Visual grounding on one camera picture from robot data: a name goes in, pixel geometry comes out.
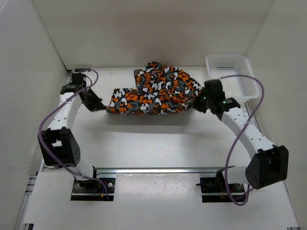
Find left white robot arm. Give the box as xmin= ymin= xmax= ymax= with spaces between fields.
xmin=38 ymin=69 xmax=106 ymax=192

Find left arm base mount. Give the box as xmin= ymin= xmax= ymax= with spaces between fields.
xmin=71 ymin=173 xmax=116 ymax=202

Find aluminium left rail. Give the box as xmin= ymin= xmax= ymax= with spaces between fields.
xmin=24 ymin=69 xmax=73 ymax=223

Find orange camouflage shorts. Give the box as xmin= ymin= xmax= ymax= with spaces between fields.
xmin=106 ymin=62 xmax=202 ymax=115

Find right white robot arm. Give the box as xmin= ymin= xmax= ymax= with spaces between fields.
xmin=193 ymin=80 xmax=289 ymax=192

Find blue label sticker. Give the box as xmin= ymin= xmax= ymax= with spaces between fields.
xmin=74 ymin=68 xmax=91 ymax=72

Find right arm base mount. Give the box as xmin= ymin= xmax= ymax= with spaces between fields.
xmin=196 ymin=168 xmax=247 ymax=203

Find aluminium right rail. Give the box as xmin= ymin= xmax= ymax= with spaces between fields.
xmin=244 ymin=101 xmax=261 ymax=131

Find white plastic basket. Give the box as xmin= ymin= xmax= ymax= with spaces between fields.
xmin=205 ymin=54 xmax=260 ymax=104

